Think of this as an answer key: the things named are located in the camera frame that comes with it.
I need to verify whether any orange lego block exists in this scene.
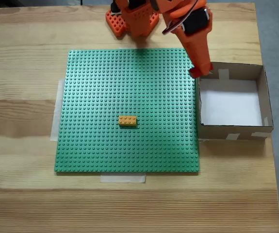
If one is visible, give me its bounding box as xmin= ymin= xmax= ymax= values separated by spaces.
xmin=118 ymin=116 xmax=138 ymax=128

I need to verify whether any brown cardboard box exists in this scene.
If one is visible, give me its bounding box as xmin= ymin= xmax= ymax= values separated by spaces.
xmin=195 ymin=61 xmax=275 ymax=141

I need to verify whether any green lego baseplate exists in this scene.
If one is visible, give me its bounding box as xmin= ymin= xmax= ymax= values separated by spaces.
xmin=53 ymin=48 xmax=200 ymax=173

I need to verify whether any masking tape strip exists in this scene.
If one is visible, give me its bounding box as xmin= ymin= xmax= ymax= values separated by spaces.
xmin=50 ymin=79 xmax=66 ymax=142
xmin=99 ymin=173 xmax=147 ymax=184

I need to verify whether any gripper servo cable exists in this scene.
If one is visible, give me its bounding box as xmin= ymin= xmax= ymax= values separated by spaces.
xmin=162 ymin=0 xmax=201 ymax=35

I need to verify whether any white paper sheet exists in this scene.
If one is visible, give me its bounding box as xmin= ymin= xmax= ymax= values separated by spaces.
xmin=198 ymin=79 xmax=263 ymax=127

